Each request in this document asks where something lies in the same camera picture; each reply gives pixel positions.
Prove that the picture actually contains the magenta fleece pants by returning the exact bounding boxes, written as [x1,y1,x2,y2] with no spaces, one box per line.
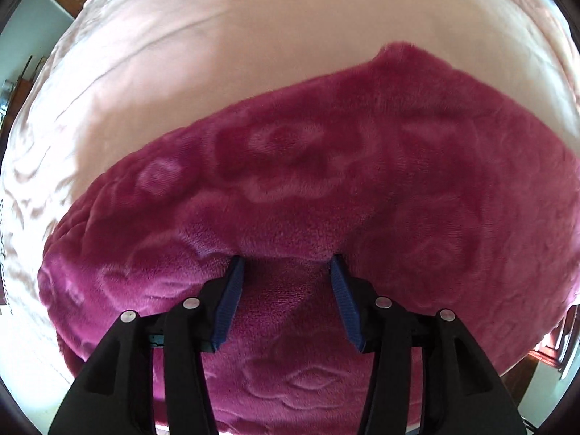
[38,44,579,434]

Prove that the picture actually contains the wooden sideboard with clutter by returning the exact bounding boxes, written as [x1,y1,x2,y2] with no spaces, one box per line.
[1,56,47,147]

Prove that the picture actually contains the pink bed cover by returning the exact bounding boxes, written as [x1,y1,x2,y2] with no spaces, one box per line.
[1,0,579,415]

